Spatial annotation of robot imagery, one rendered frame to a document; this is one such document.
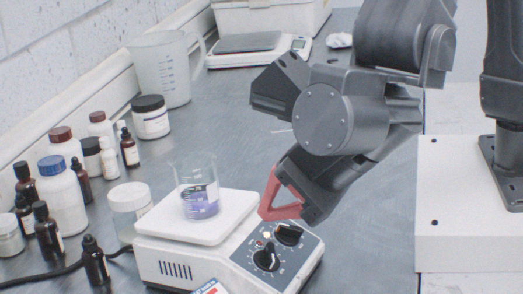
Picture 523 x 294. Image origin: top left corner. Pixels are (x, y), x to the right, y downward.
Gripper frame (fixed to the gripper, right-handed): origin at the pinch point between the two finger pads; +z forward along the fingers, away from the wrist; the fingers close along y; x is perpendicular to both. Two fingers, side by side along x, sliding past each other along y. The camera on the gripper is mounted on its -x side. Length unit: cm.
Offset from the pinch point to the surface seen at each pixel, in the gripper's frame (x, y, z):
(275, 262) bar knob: 5.4, -1.8, 5.5
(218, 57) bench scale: -27, -84, 48
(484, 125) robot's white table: 19, -59, -2
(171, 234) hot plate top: -4.7, 0.3, 12.6
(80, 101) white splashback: -34, -37, 46
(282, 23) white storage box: -25, -110, 42
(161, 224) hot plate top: -6.4, -1.1, 14.3
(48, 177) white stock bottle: -22.4, -7.2, 31.8
